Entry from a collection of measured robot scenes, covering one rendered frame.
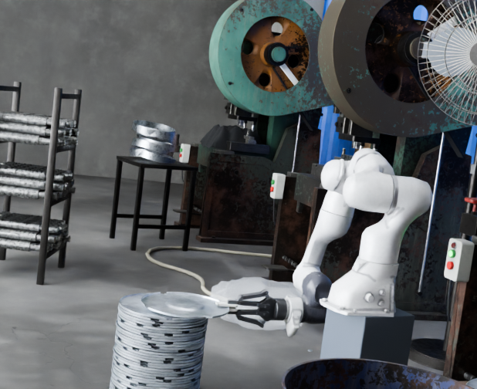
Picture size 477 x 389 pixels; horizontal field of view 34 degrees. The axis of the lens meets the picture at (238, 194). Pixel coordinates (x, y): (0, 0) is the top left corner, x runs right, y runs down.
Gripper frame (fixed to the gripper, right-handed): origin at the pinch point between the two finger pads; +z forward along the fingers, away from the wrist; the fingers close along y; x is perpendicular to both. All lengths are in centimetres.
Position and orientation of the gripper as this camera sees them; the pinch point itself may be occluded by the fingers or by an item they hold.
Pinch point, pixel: (226, 306)
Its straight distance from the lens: 264.1
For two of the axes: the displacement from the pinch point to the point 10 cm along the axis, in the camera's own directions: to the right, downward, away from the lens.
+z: -9.6, -0.9, -2.8
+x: 2.7, 1.4, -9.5
